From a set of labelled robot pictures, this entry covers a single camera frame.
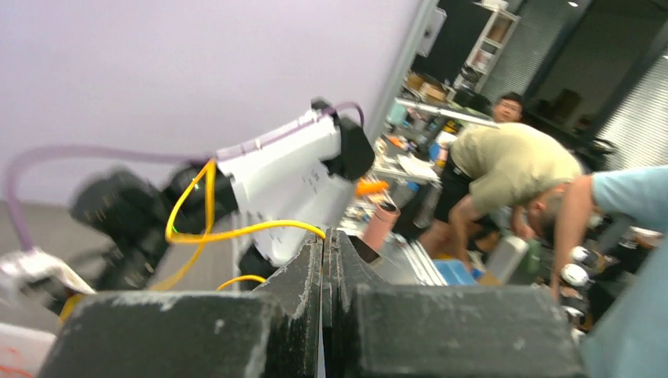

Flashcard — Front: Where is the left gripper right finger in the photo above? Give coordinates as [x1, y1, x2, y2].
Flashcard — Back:
[322, 230, 587, 377]

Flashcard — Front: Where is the person in olive shirt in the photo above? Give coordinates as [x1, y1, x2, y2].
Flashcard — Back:
[419, 92, 584, 263]

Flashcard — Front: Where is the white three-compartment tray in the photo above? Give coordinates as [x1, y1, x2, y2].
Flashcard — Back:
[1, 323, 56, 378]

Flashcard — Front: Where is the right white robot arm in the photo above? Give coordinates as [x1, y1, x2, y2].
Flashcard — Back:
[70, 98, 374, 291]

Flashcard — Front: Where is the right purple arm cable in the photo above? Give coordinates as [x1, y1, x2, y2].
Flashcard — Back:
[4, 101, 366, 251]

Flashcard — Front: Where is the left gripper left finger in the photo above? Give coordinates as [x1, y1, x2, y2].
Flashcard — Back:
[39, 236, 323, 377]

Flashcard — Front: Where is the yellow cable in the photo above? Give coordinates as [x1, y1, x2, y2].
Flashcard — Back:
[57, 158, 328, 324]

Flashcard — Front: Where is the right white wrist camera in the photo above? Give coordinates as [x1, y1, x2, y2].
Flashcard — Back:
[1, 248, 97, 315]

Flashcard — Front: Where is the person in blue shirt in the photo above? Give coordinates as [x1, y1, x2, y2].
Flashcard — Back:
[529, 165, 667, 377]

